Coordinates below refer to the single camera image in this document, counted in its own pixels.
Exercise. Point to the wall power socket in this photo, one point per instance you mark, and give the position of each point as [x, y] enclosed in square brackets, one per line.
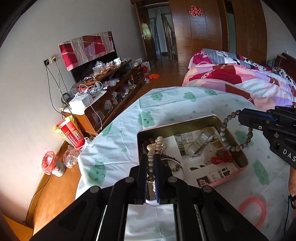
[50, 60]

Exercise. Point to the wristwatch with metal band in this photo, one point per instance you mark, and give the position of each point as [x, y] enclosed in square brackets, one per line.
[197, 146]

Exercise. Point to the small white appliance on floor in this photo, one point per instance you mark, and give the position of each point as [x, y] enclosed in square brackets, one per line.
[59, 169]

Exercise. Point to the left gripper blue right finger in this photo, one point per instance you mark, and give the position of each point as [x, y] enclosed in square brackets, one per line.
[201, 213]

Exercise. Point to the red double happiness sticker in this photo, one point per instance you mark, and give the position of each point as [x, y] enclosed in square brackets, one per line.
[195, 11]

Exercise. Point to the wooden room door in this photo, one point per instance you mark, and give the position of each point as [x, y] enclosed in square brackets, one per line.
[146, 33]

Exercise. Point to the red plastic bag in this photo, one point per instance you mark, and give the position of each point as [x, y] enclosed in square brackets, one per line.
[48, 162]

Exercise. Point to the printed paper in tin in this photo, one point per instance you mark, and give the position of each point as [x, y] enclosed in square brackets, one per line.
[199, 158]

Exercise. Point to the wooden bed headboard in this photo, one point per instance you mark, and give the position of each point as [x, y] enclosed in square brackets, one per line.
[287, 63]

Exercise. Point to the pink patchwork quilt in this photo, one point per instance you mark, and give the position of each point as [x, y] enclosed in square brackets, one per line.
[262, 88]

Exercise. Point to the red patchwork cloth cover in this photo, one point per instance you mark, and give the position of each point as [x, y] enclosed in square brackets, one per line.
[81, 50]

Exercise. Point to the pink metal tin box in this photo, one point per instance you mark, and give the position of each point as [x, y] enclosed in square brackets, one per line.
[152, 138]

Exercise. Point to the black television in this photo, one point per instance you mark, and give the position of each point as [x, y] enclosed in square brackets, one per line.
[84, 70]

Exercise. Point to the wooden tv cabinet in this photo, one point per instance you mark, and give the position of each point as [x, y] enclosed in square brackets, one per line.
[113, 91]

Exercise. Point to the cow print pillow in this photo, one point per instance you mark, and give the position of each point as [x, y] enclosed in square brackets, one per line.
[219, 57]

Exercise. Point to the red yellow carton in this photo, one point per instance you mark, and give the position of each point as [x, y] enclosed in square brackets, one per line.
[69, 130]

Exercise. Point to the wooden wardrobe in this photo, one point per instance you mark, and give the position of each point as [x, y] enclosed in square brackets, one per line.
[212, 31]

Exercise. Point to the cloud print bed sheet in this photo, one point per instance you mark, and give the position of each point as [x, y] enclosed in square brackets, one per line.
[115, 150]

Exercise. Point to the pink bangle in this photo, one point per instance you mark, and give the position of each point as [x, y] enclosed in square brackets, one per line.
[254, 209]

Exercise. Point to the thin silver bangle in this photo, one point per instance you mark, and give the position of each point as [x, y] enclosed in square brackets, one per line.
[175, 167]

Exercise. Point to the orange item on floor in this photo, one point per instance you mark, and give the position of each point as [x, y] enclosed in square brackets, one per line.
[153, 76]

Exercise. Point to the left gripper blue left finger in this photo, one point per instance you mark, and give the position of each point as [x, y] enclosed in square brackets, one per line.
[99, 213]

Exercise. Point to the white box on cabinet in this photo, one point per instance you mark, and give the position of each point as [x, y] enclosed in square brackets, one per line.
[79, 103]

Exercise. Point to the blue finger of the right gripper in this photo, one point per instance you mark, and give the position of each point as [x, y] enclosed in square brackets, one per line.
[255, 119]

